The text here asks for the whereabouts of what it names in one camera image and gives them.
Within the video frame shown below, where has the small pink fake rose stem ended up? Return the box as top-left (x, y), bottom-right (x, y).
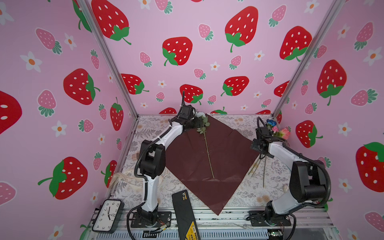
top-left (248, 126), bottom-right (279, 177)

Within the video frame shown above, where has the large pink fake rose stem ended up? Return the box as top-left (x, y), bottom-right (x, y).
top-left (262, 128), bottom-right (291, 188)

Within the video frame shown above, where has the white fake flower stem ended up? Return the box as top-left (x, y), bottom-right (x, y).
top-left (196, 112), bottom-right (215, 179)

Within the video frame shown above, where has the dark red wrapping paper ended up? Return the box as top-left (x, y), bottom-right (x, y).
top-left (166, 116), bottom-right (259, 215)

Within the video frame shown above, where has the blue fake rose stem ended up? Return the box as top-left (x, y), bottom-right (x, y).
top-left (267, 119), bottom-right (277, 128)

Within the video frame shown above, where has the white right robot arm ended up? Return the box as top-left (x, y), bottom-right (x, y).
top-left (246, 127), bottom-right (332, 225)

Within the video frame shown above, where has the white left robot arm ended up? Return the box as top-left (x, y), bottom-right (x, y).
top-left (127, 104), bottom-right (206, 240)

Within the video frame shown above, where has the small brown ribbon spool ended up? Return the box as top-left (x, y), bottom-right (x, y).
top-left (131, 153), bottom-right (139, 161)

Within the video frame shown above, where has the beige ribbon pile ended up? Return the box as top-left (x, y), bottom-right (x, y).
top-left (110, 170), bottom-right (143, 194)

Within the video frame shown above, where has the black flat device yellow label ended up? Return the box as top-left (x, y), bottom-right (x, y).
top-left (172, 190), bottom-right (201, 240)

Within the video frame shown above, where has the black framed analog clock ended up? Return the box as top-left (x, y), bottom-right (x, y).
top-left (92, 199), bottom-right (125, 234)

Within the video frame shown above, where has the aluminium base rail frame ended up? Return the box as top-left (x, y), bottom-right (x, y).
top-left (85, 207), bottom-right (342, 240)

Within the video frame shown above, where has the aluminium corner post right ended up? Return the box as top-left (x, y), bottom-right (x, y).
top-left (271, 0), bottom-right (345, 119)

